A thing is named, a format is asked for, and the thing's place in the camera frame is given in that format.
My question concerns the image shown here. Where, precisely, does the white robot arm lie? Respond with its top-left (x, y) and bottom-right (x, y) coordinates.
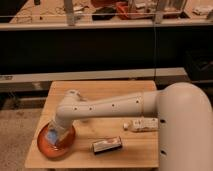
top-left (48, 82), bottom-right (213, 171)

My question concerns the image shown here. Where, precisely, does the black white eraser block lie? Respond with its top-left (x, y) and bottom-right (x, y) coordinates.
top-left (92, 137), bottom-right (122, 154)

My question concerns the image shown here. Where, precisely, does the wooden table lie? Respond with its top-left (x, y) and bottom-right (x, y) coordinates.
top-left (25, 81), bottom-right (158, 170)

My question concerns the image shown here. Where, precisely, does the black object on shelf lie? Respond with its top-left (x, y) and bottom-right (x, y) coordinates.
top-left (92, 7), bottom-right (116, 21)

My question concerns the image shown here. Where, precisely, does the white plastic bottle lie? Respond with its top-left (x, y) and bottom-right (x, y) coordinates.
top-left (123, 118), bottom-right (158, 132)

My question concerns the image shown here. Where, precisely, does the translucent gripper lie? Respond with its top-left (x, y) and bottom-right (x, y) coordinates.
top-left (48, 120), bottom-right (72, 144)

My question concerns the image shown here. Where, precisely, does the grey metal shelf rail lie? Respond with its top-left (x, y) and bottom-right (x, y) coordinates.
top-left (0, 67), bottom-right (188, 83)

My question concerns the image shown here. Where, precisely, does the vertical black cable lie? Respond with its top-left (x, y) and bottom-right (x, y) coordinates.
top-left (152, 13), bottom-right (158, 88)

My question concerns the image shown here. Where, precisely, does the orange ceramic bowl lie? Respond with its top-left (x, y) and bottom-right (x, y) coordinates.
top-left (37, 125), bottom-right (76, 159)

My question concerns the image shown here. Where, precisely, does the red tray on shelf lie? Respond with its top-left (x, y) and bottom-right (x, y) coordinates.
top-left (116, 2), bottom-right (139, 20)

